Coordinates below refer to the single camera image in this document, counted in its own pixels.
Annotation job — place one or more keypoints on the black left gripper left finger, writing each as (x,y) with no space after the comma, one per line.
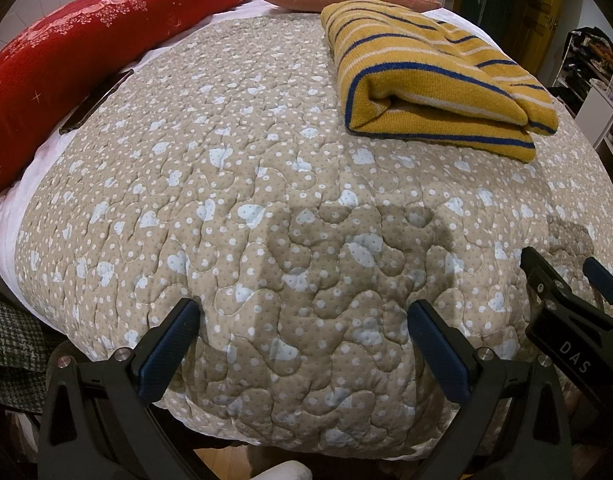
(99,421)

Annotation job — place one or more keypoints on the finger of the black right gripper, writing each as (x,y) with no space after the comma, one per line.
(544,283)
(599,277)

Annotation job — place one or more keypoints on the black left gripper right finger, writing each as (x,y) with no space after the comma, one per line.
(511,422)

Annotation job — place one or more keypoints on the yellow blue-striped knit sweater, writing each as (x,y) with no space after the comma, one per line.
(402,74)

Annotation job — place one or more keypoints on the checkered grey cloth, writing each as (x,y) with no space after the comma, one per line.
(24,356)

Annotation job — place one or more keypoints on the beige heart-dotted quilt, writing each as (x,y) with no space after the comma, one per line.
(222,171)

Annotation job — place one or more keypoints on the dark wooden doorway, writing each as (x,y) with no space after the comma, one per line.
(524,29)

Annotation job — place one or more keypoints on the black smartphone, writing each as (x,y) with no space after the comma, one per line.
(94,100)

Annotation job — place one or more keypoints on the red floral long pillow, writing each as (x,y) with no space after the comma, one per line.
(52,66)

